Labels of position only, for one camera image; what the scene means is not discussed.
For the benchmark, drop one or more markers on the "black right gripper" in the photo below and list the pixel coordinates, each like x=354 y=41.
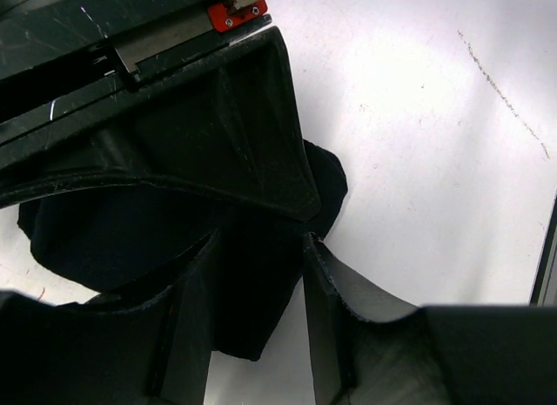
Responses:
x=104 y=93

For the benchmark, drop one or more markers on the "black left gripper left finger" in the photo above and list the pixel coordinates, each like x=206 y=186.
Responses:
x=150 y=342

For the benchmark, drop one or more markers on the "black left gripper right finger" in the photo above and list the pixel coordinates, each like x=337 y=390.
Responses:
x=368 y=346

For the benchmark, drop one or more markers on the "aluminium table rail frame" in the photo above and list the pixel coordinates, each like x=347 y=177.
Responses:
x=544 y=289

